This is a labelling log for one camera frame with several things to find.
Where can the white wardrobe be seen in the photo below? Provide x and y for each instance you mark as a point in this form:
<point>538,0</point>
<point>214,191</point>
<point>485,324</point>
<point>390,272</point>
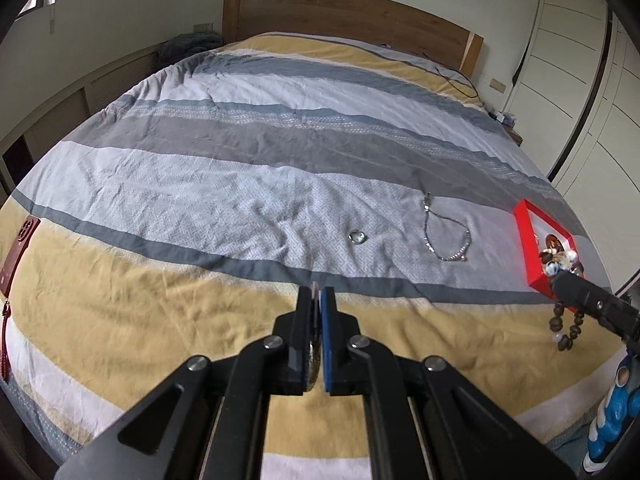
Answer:
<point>565,35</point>

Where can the red box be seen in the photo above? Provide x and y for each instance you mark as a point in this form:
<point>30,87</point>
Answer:
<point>525,240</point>

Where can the wall switch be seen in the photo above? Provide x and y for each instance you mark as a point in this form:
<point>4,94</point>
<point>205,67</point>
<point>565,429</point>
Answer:
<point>496,85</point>

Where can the striped bed blanket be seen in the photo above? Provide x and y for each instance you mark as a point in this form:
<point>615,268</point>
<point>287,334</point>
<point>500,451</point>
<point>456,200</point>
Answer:
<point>200,185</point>

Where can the purple tissue box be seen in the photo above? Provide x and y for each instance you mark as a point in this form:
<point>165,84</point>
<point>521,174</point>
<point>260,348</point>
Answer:
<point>506,119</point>

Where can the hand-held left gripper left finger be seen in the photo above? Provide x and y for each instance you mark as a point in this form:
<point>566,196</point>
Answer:
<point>305,340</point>

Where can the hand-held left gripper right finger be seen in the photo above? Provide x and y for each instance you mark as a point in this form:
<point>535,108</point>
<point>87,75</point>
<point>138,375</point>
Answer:
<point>328,340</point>

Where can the low wooden cabinet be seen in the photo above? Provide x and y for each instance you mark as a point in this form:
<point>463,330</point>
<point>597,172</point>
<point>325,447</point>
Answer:
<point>75,105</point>

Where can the wooden headboard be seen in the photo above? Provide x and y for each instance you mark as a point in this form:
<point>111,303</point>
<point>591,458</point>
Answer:
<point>350,15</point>

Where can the red tassel ornament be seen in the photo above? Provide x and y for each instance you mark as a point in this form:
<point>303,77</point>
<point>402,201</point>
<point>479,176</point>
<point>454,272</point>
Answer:
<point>22,245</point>

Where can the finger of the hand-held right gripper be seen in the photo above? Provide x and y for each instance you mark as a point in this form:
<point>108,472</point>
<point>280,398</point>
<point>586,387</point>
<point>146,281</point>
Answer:
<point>590,302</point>

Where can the grey folded cloth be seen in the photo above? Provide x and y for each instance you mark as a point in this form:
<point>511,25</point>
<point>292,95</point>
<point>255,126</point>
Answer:
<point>190,44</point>

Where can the wooden nightstand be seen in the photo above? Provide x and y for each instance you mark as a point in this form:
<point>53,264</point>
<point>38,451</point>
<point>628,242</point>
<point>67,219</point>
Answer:
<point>515,137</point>

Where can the wall outlet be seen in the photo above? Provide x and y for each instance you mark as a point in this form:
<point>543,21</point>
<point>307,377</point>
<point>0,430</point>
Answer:
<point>202,27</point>

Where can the amber bangle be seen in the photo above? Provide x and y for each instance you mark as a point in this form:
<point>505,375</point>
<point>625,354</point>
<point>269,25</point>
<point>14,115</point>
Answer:
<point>552,238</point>

